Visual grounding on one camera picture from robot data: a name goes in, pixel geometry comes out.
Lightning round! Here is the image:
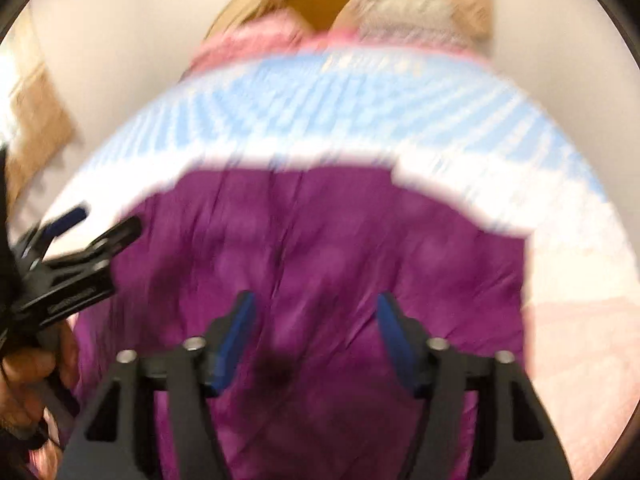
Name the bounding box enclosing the purple puffer jacket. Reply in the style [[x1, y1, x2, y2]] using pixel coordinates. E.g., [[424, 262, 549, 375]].
[[75, 167, 526, 479]]

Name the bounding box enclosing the person's left hand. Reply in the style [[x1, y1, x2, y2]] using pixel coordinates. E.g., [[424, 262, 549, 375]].
[[1, 321, 79, 431]]

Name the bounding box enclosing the beige curtain left window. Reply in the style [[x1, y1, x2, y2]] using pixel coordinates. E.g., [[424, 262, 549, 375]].
[[1, 14, 76, 207]]

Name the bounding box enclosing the folded pink blanket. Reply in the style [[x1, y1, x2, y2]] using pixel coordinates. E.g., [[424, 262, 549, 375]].
[[182, 10, 310, 79]]

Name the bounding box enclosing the cream wooden headboard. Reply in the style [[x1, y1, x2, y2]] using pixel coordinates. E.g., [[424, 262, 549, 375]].
[[205, 0, 349, 40]]

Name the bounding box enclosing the blue peach dotted bedspread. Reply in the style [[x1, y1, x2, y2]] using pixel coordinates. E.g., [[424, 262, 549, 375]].
[[50, 47, 639, 479]]

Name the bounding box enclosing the striped grey pillow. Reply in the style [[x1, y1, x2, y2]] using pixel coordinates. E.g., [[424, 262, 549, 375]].
[[334, 0, 473, 50]]

